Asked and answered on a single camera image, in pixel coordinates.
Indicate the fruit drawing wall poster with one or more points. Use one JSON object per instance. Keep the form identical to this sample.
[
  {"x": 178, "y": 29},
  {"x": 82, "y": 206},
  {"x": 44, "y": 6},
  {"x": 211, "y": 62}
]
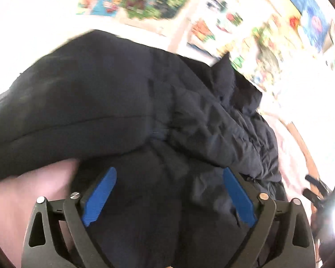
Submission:
[{"x": 215, "y": 22}]

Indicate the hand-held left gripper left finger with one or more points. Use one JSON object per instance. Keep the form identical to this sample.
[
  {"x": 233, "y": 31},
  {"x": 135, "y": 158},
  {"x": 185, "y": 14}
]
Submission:
[{"x": 99, "y": 198}]

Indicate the green patterned wall poster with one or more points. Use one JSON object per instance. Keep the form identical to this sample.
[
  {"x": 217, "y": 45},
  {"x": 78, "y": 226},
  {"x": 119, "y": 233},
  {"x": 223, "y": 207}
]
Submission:
[{"x": 262, "y": 53}]

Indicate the wooden bed frame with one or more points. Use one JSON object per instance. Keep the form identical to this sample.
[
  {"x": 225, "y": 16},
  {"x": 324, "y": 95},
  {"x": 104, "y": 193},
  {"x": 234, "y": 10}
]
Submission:
[{"x": 304, "y": 150}]

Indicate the dark navy padded jacket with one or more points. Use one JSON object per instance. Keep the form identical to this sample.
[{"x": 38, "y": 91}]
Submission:
[{"x": 128, "y": 103}]

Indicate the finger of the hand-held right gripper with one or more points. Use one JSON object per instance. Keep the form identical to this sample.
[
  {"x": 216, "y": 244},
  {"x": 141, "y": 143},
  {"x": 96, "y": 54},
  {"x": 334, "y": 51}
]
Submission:
[
  {"x": 315, "y": 181},
  {"x": 311, "y": 196}
]

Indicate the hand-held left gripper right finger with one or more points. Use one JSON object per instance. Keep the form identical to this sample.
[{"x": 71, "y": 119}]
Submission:
[{"x": 238, "y": 196}]

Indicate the blue painted wall poster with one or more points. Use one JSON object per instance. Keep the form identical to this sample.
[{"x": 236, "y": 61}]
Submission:
[{"x": 310, "y": 11}]

